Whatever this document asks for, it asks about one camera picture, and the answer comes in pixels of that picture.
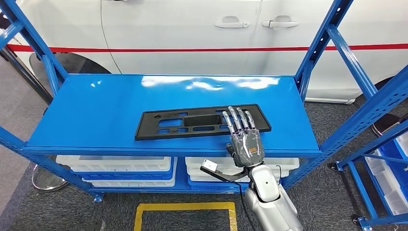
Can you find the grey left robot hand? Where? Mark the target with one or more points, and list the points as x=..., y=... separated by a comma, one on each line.
x=96, y=226

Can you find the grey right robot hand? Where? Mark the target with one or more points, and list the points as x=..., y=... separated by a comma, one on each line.
x=247, y=146

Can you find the black plastic panel part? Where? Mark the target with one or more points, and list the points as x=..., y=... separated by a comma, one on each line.
x=149, y=127

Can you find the blue steel shelf rack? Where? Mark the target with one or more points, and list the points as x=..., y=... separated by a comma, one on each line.
x=363, y=191
x=127, y=105

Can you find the red barrier belt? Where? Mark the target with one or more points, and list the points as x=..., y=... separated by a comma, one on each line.
x=191, y=49

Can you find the white car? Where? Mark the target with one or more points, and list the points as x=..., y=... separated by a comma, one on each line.
x=178, y=19

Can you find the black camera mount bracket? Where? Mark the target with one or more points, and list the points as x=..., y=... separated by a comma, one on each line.
x=229, y=177

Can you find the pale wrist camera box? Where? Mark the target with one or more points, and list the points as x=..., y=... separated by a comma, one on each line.
x=210, y=165

